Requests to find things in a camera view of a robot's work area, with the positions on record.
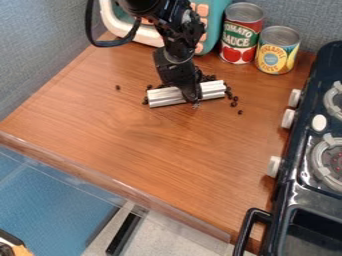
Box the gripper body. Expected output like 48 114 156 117
152 47 202 89

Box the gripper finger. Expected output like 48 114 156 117
179 78 206 110

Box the toy stove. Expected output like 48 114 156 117
232 40 342 256

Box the silver metal bar tool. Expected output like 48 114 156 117
145 79 228 109

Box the yellow pineapple can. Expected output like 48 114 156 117
253 25 302 76

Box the pile of dark bits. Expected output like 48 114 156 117
114 68 245 116

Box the red tomato sauce can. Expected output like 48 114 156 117
217 1 266 66

